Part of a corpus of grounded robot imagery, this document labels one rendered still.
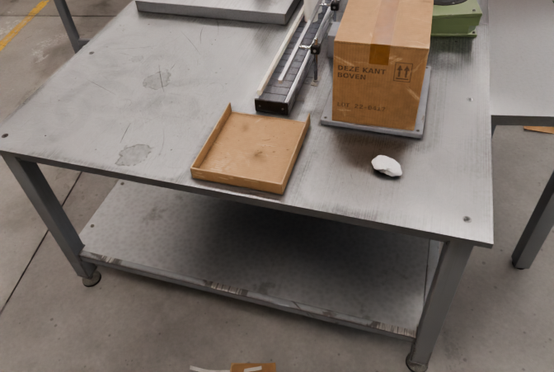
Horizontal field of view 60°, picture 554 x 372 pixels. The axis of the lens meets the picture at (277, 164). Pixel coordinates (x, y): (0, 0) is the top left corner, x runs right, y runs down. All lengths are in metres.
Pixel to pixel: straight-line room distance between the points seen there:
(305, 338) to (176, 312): 0.54
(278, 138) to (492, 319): 1.16
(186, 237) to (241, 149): 0.70
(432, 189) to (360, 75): 0.36
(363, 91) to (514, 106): 0.50
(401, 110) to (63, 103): 1.10
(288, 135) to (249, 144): 0.12
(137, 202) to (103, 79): 0.61
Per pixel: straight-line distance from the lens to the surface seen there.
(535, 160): 2.77
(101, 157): 1.49
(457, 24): 1.91
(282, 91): 1.51
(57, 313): 2.25
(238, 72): 1.71
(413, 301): 1.81
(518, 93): 1.70
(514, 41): 1.96
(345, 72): 1.33
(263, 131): 1.44
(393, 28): 1.35
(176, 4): 2.13
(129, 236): 2.07
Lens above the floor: 1.76
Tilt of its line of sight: 44 degrees down
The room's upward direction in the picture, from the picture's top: 5 degrees counter-clockwise
